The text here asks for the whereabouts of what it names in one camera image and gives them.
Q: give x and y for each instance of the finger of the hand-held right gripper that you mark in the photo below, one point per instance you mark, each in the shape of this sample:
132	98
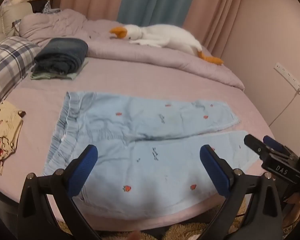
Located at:
273	142
255	145

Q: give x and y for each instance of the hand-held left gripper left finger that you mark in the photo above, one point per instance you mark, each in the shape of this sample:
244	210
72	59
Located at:
83	166

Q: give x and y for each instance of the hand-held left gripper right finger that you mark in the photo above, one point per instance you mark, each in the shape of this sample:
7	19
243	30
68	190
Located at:
215	170

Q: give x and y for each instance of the light blue embroidered pants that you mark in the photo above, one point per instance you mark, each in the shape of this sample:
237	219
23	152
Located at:
140	152

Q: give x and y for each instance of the white power strip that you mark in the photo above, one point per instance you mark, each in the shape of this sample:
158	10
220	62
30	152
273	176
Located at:
288	76

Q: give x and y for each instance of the cream printed garment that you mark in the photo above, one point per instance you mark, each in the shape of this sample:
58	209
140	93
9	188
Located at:
3	135

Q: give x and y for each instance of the pink bed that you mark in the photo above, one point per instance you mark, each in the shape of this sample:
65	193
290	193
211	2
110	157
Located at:
140	100

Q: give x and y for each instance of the folded green garment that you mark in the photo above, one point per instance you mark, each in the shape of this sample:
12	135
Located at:
52	76

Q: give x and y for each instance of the folded dark blue jeans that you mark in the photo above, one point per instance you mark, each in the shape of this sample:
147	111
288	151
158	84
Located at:
62	55

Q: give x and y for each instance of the plaid pillow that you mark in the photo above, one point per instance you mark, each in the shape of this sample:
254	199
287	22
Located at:
7	65

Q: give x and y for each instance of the pink quilt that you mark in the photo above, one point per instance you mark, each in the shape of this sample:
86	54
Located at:
130	42

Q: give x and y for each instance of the pink curtain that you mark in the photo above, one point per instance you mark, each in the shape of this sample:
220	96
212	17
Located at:
222	15

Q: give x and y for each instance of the white goose plush toy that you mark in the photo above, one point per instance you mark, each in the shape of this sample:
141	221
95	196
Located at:
162	36

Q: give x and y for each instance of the teal curtain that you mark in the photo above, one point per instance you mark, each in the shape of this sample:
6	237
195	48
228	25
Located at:
156	2

